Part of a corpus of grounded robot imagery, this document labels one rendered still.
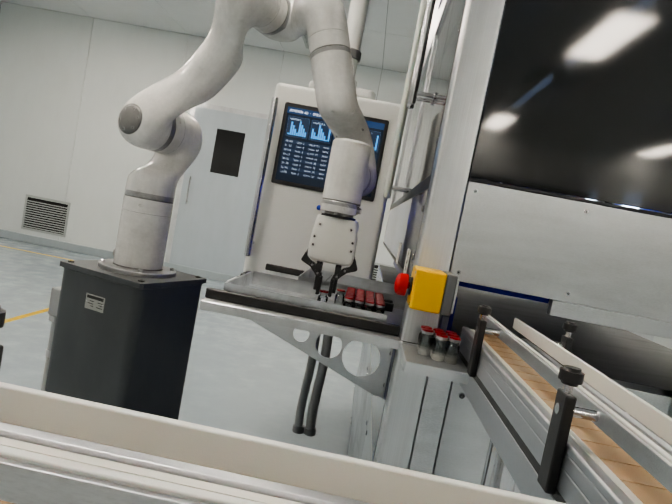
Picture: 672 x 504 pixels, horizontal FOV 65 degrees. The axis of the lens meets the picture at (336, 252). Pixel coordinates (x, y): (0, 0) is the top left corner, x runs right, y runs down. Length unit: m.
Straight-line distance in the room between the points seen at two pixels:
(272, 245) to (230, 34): 0.98
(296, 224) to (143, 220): 0.80
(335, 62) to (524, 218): 0.50
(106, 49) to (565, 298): 7.05
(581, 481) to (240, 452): 0.30
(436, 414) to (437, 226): 0.36
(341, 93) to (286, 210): 0.96
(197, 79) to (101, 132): 6.17
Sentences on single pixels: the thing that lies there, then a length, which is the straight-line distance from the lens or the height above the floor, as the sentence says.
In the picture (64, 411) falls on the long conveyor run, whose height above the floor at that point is 0.96.
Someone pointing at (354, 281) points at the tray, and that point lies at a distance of 1.67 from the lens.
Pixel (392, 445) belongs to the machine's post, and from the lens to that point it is 1.09.
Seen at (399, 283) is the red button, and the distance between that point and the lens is 0.93.
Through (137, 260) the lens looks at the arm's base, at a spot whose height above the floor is 0.89.
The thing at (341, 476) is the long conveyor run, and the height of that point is 0.96.
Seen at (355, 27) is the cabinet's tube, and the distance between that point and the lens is 2.20.
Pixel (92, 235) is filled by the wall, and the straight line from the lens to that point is 7.46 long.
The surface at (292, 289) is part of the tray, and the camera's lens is 1.35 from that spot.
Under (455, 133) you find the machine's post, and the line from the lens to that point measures 1.03.
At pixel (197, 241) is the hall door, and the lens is 6.91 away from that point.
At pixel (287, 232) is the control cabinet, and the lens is 2.04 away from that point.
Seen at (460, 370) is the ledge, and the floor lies 0.88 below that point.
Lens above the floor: 1.09
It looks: 4 degrees down
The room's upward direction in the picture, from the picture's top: 11 degrees clockwise
